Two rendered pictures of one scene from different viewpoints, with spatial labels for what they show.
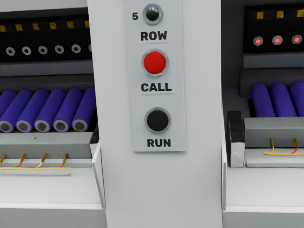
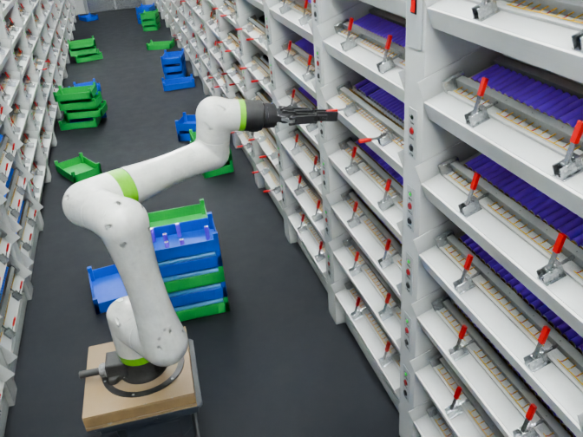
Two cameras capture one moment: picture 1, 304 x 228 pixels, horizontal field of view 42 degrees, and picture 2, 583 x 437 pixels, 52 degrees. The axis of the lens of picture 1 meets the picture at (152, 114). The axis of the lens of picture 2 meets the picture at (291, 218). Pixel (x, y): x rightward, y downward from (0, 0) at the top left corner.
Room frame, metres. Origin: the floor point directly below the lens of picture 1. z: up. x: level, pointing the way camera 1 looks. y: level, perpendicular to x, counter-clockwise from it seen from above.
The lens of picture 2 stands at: (-0.49, -1.12, 1.61)
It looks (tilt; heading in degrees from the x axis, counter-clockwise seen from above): 29 degrees down; 68
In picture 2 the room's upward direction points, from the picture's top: 5 degrees counter-clockwise
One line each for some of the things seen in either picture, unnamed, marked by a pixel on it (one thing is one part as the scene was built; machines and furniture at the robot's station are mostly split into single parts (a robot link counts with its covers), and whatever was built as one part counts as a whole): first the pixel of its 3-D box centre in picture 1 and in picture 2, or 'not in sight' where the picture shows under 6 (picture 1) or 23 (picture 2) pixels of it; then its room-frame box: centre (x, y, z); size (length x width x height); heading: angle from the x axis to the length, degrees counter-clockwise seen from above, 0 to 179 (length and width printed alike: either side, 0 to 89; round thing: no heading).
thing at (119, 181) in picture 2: not in sight; (97, 199); (-0.43, 0.39, 0.93); 0.18 x 0.13 x 0.12; 23
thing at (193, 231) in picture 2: not in sight; (180, 237); (-0.11, 1.08, 0.36); 0.30 x 0.20 x 0.08; 170
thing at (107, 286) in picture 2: not in sight; (113, 283); (-0.41, 1.38, 0.04); 0.30 x 0.20 x 0.08; 87
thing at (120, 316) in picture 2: not in sight; (135, 329); (-0.42, 0.38, 0.49); 0.16 x 0.13 x 0.19; 113
